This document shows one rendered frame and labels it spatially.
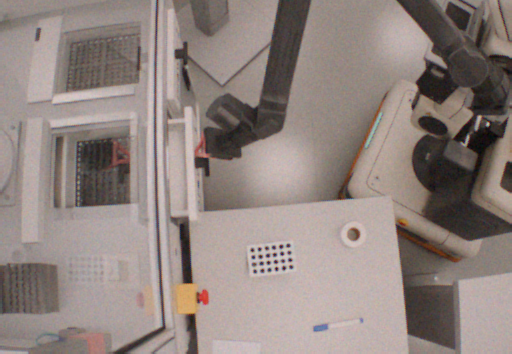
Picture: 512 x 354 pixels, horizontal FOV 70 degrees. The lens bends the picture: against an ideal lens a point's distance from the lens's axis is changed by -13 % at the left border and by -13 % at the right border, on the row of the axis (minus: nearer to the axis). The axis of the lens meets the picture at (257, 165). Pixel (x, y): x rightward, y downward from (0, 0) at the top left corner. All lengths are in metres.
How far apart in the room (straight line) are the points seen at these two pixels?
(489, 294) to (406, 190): 0.64
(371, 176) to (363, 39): 0.89
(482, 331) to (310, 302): 0.54
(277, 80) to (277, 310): 0.62
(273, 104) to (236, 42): 1.37
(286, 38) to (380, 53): 1.58
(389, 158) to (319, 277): 0.78
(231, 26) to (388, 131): 0.99
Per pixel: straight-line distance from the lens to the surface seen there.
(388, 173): 1.77
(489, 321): 1.36
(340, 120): 2.09
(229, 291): 1.15
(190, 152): 1.03
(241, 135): 0.92
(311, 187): 1.97
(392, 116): 1.85
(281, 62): 0.80
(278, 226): 1.15
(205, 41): 2.21
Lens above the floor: 1.90
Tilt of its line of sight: 75 degrees down
